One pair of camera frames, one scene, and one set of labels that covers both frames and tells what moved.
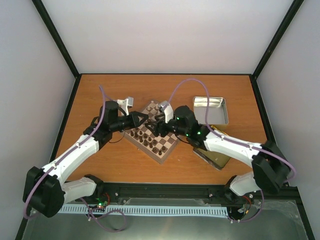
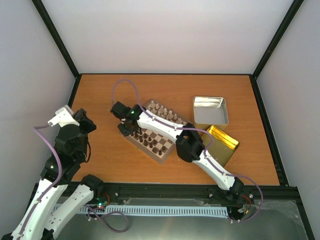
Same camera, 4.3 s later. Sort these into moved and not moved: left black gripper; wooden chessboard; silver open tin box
Moved: left black gripper
Not moved: wooden chessboard; silver open tin box
